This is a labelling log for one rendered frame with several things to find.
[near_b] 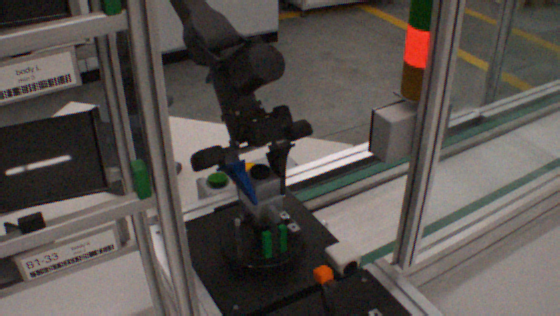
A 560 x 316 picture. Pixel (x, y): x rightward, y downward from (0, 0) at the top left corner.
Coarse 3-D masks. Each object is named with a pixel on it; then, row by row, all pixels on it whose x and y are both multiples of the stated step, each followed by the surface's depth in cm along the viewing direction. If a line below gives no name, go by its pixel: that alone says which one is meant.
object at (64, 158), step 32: (0, 128) 40; (32, 128) 41; (64, 128) 42; (96, 128) 43; (0, 160) 40; (32, 160) 41; (64, 160) 42; (96, 160) 43; (0, 192) 41; (32, 192) 41; (64, 192) 42; (96, 192) 43
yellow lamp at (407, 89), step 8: (408, 64) 65; (408, 72) 66; (416, 72) 65; (408, 80) 66; (416, 80) 65; (400, 88) 69; (408, 88) 67; (416, 88) 66; (408, 96) 67; (416, 96) 67
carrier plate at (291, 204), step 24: (288, 192) 98; (216, 216) 92; (312, 216) 92; (192, 240) 87; (216, 240) 87; (312, 240) 87; (336, 240) 87; (192, 264) 83; (216, 264) 82; (312, 264) 82; (216, 288) 78; (240, 288) 78; (264, 288) 78; (288, 288) 78; (312, 288) 79; (240, 312) 74; (264, 312) 75
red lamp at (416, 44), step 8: (408, 32) 64; (416, 32) 62; (424, 32) 62; (408, 40) 64; (416, 40) 63; (424, 40) 62; (408, 48) 64; (416, 48) 63; (424, 48) 63; (408, 56) 65; (416, 56) 64; (424, 56) 63; (416, 64) 64; (424, 64) 64
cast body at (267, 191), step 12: (252, 168) 77; (264, 168) 77; (252, 180) 76; (264, 180) 76; (276, 180) 76; (240, 192) 81; (264, 192) 76; (276, 192) 77; (252, 204) 78; (264, 204) 77; (276, 204) 78; (264, 216) 78; (276, 216) 76
